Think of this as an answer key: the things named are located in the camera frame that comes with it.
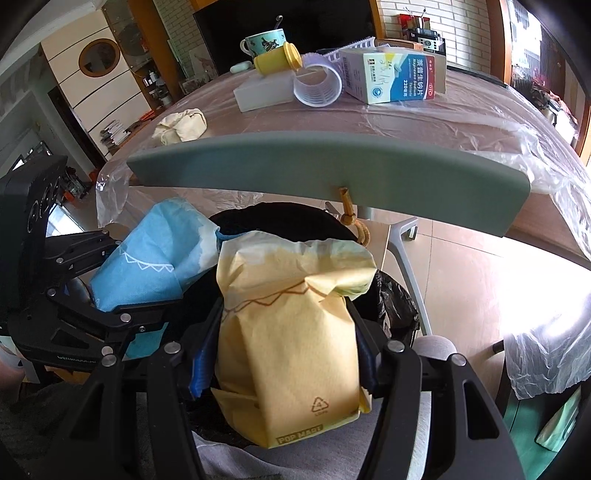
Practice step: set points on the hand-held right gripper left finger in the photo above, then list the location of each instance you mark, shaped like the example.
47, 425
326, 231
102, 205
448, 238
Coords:
201, 369

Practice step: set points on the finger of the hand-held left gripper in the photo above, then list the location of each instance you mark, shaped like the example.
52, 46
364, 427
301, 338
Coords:
69, 265
92, 318

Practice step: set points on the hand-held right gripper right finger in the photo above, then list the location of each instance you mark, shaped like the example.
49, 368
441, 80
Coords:
366, 364

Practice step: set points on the blue paper bag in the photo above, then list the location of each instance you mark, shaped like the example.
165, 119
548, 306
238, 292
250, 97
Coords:
152, 258

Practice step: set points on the yellow paper bag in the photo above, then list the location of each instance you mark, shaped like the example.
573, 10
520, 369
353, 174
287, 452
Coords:
286, 332

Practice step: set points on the black trash bin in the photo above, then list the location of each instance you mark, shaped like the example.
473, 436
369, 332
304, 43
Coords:
277, 214

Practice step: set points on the clear ribbed measuring cup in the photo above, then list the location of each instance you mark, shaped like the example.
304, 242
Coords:
318, 83

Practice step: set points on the yellow lidded cup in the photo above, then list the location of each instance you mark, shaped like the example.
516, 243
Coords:
274, 60

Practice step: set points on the cardboard medicine box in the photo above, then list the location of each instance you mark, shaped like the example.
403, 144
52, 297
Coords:
392, 74

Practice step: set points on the person's left forearm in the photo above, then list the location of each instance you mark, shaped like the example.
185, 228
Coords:
27, 438

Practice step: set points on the person's grey pants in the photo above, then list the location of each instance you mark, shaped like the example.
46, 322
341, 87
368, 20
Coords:
221, 461

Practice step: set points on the grey chair leg base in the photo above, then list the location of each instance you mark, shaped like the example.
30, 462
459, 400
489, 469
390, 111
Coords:
401, 258

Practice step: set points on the stack of magazines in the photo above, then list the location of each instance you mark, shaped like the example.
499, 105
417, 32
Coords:
113, 134

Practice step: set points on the white cabinet with round mirror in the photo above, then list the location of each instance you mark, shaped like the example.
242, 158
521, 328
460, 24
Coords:
78, 97

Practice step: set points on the clear plastic sheet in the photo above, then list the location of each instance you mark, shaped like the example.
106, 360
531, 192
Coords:
545, 360

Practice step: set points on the cream crumpled cloth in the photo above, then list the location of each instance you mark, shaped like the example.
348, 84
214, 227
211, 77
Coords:
182, 124

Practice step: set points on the clear plastic table cover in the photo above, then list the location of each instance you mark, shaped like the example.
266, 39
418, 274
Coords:
438, 134

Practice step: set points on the white rectangular box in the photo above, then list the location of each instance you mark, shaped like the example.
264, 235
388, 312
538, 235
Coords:
263, 94

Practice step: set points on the white earbud case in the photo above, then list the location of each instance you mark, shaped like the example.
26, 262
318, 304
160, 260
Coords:
239, 67

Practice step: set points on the black television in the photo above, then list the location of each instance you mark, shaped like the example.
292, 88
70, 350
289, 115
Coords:
231, 23

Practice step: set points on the teal patterned mug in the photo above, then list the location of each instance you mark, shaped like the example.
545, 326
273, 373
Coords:
263, 44

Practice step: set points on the lavender plastic comb basket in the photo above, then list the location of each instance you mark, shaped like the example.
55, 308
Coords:
355, 46

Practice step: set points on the metal spoon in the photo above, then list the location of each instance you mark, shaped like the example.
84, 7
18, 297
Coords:
277, 23

